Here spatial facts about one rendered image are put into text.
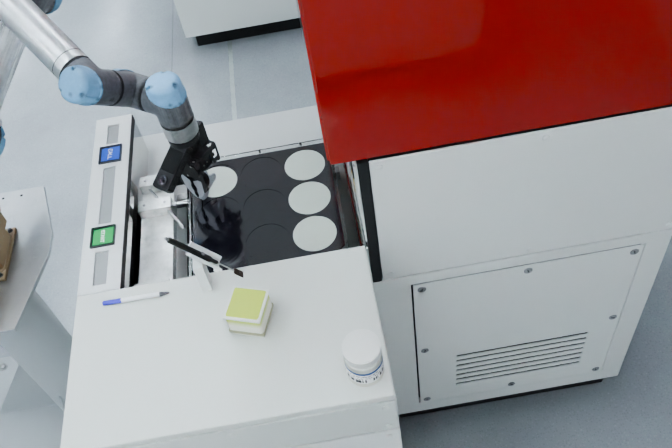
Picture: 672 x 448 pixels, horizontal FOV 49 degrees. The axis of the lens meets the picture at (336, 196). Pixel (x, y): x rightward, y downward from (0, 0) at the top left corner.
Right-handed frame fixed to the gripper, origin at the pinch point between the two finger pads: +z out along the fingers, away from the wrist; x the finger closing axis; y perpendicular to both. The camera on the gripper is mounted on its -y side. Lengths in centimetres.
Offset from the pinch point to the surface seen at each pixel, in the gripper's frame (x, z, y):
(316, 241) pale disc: -31.8, 1.3, 1.1
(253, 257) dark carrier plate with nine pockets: -20.9, 1.3, -8.7
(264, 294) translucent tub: -35.4, -12.0, -21.9
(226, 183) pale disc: -2.6, 1.2, 7.1
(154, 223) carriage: 8.0, 3.3, -9.4
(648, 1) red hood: -85, -56, 31
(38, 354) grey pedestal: 42, 45, -40
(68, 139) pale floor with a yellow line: 144, 91, 56
